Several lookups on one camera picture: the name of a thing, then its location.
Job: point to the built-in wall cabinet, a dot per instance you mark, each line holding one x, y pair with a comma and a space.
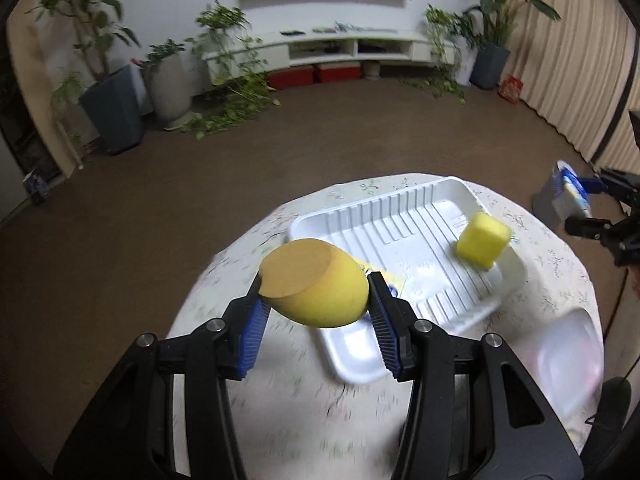
30, 60

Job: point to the small white pot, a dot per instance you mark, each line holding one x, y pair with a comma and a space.
371, 69

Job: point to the yellow packet with blue label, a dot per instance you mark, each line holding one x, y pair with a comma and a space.
382, 277

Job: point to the tall plant in dark pot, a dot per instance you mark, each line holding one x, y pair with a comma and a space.
112, 110

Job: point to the yellow block sponge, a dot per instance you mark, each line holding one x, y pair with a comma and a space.
482, 240

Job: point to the white plastic tray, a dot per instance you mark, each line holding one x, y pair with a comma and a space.
400, 230

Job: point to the broad-leaf plant in dark pot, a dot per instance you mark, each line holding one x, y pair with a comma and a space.
492, 65

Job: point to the trailing vine plant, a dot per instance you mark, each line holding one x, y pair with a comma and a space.
442, 55

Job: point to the red paper bag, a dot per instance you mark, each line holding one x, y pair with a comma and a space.
510, 89

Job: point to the trailing pothos plant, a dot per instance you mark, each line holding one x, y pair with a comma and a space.
225, 60

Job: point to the plant in grey ribbed pot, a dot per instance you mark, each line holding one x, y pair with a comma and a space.
170, 90

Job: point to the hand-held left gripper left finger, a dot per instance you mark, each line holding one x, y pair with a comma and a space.
252, 335

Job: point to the thin grassy plant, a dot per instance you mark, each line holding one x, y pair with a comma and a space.
67, 95

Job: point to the round table with cloth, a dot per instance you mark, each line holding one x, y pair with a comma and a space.
300, 410

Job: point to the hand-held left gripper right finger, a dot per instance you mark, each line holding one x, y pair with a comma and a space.
387, 335

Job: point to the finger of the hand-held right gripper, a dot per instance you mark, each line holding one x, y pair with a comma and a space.
590, 227
585, 184

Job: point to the yellow egg-shaped sponge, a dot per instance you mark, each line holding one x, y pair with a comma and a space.
320, 290

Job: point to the translucent plastic container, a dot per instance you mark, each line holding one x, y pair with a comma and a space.
570, 355

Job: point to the beige curtain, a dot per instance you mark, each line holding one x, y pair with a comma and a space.
570, 60

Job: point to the black remote control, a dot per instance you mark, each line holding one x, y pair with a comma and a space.
291, 33

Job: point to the red storage box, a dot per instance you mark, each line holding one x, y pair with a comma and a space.
291, 77
337, 72

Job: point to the grey cylindrical bin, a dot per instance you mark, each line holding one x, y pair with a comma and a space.
547, 205

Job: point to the white television console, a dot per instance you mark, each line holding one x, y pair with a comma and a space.
340, 40

